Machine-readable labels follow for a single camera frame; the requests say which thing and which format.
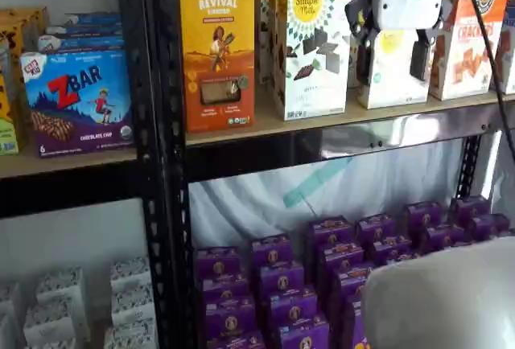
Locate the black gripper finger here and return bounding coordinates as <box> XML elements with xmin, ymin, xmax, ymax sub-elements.
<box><xmin>409</xmin><ymin>28</ymin><xmax>439</xmax><ymax>81</ymax></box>
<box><xmin>344</xmin><ymin>0</ymin><xmax>381</xmax><ymax>87</ymax></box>

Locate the small Simple Mills bar box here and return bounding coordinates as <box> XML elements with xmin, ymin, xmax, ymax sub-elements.
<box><xmin>356</xmin><ymin>27</ymin><xmax>431</xmax><ymax>110</ymax></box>
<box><xmin>346</xmin><ymin>34</ymin><xmax>361</xmax><ymax>89</ymax></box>

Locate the orange pretzel crackers box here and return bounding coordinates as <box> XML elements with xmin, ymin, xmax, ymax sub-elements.
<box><xmin>428</xmin><ymin>0</ymin><xmax>514</xmax><ymax>102</ymax></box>

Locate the Simple Mills sweet thins box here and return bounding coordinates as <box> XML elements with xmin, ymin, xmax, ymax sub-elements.
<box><xmin>275</xmin><ymin>0</ymin><xmax>356</xmax><ymax>122</ymax></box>
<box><xmin>266</xmin><ymin>0</ymin><xmax>339</xmax><ymax>97</ymax></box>
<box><xmin>252</xmin><ymin>0</ymin><xmax>319</xmax><ymax>85</ymax></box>

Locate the light wooden shelf board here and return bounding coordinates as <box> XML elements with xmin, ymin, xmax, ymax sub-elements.
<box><xmin>0</xmin><ymin>146</ymin><xmax>138</xmax><ymax>179</ymax></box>
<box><xmin>184</xmin><ymin>91</ymin><xmax>515</xmax><ymax>147</ymax></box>

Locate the orange Revival snack box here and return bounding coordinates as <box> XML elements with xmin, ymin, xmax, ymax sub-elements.
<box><xmin>179</xmin><ymin>0</ymin><xmax>256</xmax><ymax>133</ymax></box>

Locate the black metal shelf rack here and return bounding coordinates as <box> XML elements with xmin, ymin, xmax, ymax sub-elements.
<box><xmin>0</xmin><ymin>0</ymin><xmax>163</xmax><ymax>349</ymax></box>
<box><xmin>146</xmin><ymin>0</ymin><xmax>515</xmax><ymax>349</ymax></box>

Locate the blue ZBar chocolate chip box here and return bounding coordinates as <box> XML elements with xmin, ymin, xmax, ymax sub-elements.
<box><xmin>45</xmin><ymin>23</ymin><xmax>124</xmax><ymax>39</ymax></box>
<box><xmin>38</xmin><ymin>35</ymin><xmax>126</xmax><ymax>55</ymax></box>
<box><xmin>64</xmin><ymin>11</ymin><xmax>122</xmax><ymax>27</ymax></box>
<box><xmin>19</xmin><ymin>49</ymin><xmax>134</xmax><ymax>159</ymax></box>

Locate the yellow chocolate chip snack box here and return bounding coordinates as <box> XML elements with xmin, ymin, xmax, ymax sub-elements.
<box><xmin>0</xmin><ymin>23</ymin><xmax>27</xmax><ymax>125</ymax></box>
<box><xmin>0</xmin><ymin>6</ymin><xmax>50</xmax><ymax>57</ymax></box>

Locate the white patterned small box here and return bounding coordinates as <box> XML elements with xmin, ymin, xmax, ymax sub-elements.
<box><xmin>103</xmin><ymin>318</ymin><xmax>159</xmax><ymax>349</ymax></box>
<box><xmin>109</xmin><ymin>284</ymin><xmax>156</xmax><ymax>326</ymax></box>
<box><xmin>35</xmin><ymin>267</ymin><xmax>88</xmax><ymax>306</ymax></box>
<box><xmin>0</xmin><ymin>312</ymin><xmax>17</xmax><ymax>349</ymax></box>
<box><xmin>23</xmin><ymin>304</ymin><xmax>82</xmax><ymax>343</ymax></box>
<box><xmin>29</xmin><ymin>339</ymin><xmax>78</xmax><ymax>349</ymax></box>
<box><xmin>109</xmin><ymin>256</ymin><xmax>152</xmax><ymax>290</ymax></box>
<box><xmin>0</xmin><ymin>282</ymin><xmax>23</xmax><ymax>326</ymax></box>

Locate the green and yellow snack box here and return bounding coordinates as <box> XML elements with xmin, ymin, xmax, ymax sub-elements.
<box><xmin>0</xmin><ymin>72</ymin><xmax>21</xmax><ymax>157</ymax></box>

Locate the teal tape strip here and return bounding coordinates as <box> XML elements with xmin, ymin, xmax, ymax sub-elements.
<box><xmin>282</xmin><ymin>157</ymin><xmax>353</xmax><ymax>210</ymax></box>

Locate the long black cable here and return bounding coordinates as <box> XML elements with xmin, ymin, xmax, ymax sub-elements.
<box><xmin>458</xmin><ymin>0</ymin><xmax>515</xmax><ymax>158</ymax></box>

